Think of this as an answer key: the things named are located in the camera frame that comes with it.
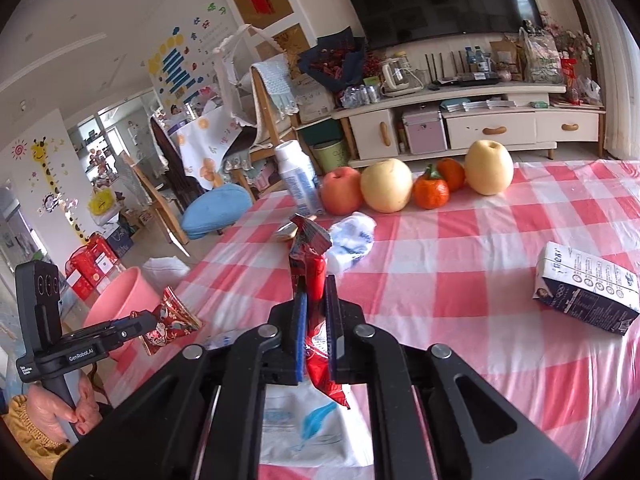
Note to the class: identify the small beige wrapper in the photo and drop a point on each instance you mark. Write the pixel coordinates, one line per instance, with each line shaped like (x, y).
(287, 231)

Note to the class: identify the red gift box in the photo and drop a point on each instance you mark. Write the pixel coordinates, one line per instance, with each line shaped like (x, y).
(80, 277)
(100, 255)

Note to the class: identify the pink storage box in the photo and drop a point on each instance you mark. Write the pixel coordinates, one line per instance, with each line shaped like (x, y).
(424, 130)

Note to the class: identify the wooden chair with lace cover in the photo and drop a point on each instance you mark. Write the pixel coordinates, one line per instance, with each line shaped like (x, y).
(272, 85)

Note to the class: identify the red patterned snack packet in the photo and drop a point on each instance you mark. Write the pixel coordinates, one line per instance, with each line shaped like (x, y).
(172, 320)

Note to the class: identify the blue cushioned stool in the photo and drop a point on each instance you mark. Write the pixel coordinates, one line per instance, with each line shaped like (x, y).
(215, 210)

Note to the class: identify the red snack wrapper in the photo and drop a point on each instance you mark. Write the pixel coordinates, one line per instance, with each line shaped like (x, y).
(312, 270)

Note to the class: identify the light wooden chair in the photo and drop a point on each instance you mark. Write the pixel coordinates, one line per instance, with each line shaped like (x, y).
(160, 210)

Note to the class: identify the clear plastic bag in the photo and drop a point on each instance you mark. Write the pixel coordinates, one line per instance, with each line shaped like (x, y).
(542, 57)

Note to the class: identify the white television cabinet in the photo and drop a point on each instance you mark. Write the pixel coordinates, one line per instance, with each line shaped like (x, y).
(500, 130)

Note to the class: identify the black television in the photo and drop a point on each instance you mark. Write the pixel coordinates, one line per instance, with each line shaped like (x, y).
(435, 0)

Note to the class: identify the glass kettle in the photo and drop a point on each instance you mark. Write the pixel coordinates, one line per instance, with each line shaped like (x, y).
(397, 77)

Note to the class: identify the pink artificial flowers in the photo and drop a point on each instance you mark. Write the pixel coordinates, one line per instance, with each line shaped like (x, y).
(575, 37)

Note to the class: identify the yellow pear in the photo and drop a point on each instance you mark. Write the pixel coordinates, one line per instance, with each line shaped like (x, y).
(386, 185)
(489, 167)

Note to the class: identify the orange mandarin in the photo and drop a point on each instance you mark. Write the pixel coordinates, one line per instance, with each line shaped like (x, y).
(430, 192)
(454, 174)

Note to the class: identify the white and blue milk carton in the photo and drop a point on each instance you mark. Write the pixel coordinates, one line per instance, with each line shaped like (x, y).
(585, 285)

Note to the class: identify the clear water bottle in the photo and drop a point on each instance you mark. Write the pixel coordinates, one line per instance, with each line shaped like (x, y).
(471, 62)
(484, 62)

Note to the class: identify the white feather print plastic bag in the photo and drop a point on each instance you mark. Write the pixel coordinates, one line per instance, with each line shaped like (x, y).
(310, 425)

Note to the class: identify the white blue yogurt bottle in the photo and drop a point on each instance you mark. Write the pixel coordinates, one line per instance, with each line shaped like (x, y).
(352, 242)

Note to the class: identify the pink plastic basin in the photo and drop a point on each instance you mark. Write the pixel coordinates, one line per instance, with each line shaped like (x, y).
(125, 295)

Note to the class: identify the giraffe height chart sticker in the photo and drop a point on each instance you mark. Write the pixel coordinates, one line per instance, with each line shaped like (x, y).
(50, 180)

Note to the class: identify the orange print table cover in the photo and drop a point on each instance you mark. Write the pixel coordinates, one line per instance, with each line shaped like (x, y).
(200, 140)

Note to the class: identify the white lace food cover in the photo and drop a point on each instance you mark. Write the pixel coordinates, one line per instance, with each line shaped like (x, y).
(235, 70)

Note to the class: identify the green waste bin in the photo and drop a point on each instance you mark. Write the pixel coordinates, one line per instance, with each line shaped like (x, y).
(331, 156)

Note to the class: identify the person's left hand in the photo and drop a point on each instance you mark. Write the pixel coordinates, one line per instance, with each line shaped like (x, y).
(50, 420)

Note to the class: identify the white plastic bottle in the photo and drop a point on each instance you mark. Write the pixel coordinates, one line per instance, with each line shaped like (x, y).
(297, 180)

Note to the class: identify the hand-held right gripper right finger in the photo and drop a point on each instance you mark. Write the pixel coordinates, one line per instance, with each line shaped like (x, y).
(334, 340)

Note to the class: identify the red apple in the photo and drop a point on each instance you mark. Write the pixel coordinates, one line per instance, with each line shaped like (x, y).
(341, 191)

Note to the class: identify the dark blue flower bouquet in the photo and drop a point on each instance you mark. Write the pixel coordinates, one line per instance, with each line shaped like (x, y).
(332, 62)

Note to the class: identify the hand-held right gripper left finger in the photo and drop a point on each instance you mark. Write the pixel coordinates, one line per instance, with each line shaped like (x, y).
(301, 340)

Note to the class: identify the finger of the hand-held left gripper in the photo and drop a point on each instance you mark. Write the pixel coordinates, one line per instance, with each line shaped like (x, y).
(142, 321)
(127, 341)

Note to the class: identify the pink checked tablecloth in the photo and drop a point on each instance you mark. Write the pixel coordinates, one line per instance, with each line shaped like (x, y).
(450, 260)

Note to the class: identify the yellow bag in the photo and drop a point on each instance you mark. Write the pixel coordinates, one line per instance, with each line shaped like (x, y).
(102, 205)

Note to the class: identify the blue wall poster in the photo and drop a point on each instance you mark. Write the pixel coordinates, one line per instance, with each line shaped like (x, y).
(175, 67)

